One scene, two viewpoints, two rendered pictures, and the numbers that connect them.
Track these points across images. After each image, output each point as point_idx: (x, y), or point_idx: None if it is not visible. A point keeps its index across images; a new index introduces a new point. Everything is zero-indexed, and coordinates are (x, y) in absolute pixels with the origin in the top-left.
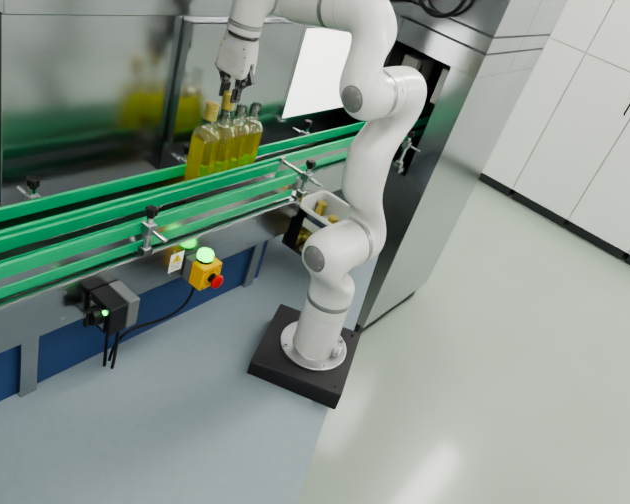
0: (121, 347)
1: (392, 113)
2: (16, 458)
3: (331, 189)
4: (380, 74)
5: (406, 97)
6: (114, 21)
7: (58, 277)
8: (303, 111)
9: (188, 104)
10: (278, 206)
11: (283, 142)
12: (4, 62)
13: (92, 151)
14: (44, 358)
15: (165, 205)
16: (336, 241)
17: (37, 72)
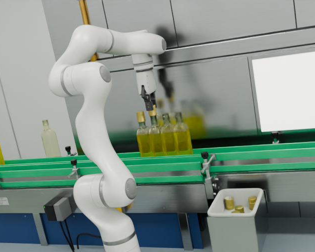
0: (89, 247)
1: (69, 90)
2: None
3: (306, 197)
4: (53, 68)
5: (70, 79)
6: None
7: (41, 185)
8: (290, 127)
9: (160, 117)
10: (184, 185)
11: (239, 147)
12: (65, 98)
13: (115, 142)
14: (50, 230)
15: None
16: (79, 179)
17: (78, 102)
